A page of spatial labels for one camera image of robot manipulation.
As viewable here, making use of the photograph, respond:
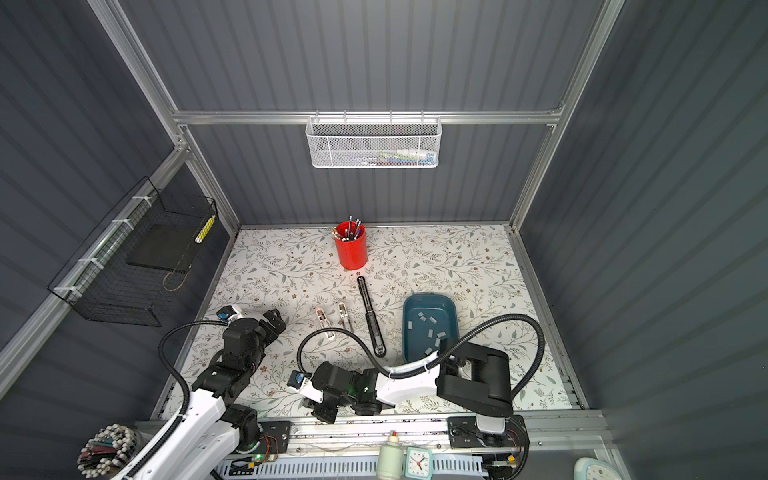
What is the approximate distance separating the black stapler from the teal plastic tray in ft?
0.24

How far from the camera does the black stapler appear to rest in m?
0.89

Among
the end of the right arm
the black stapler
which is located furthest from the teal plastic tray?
the end of the right arm

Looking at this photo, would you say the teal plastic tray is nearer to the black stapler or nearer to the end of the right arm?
the black stapler

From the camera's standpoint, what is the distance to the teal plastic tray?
89 centimetres
